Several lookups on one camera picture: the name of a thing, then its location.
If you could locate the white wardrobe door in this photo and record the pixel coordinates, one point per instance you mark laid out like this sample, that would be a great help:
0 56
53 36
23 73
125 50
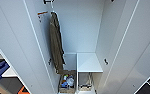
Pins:
14 43
134 50

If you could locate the white wardrobe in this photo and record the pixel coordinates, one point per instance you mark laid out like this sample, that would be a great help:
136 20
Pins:
79 30

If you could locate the dark grey hanging garment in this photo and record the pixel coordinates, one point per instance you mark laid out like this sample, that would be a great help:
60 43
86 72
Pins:
56 43

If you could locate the white inner shelf unit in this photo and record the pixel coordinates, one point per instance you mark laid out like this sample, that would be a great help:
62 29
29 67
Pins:
87 63

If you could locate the pale blue item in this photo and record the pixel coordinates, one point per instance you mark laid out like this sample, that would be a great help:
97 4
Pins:
68 81

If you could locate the pale perforated basket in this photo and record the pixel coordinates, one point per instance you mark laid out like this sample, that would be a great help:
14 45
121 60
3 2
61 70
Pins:
65 87

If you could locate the pale clothes hanger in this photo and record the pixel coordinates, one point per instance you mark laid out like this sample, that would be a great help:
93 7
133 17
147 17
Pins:
52 8

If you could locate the white sticker orange band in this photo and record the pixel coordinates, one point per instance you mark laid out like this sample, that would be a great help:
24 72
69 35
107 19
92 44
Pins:
42 14

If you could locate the orange folding stand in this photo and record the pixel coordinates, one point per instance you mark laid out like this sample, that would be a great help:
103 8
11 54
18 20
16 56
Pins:
22 90

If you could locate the white board black edge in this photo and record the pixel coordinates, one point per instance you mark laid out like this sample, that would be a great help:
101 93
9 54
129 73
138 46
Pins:
9 72

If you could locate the black rail bracket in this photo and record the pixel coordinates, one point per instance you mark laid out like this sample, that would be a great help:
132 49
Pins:
48 1

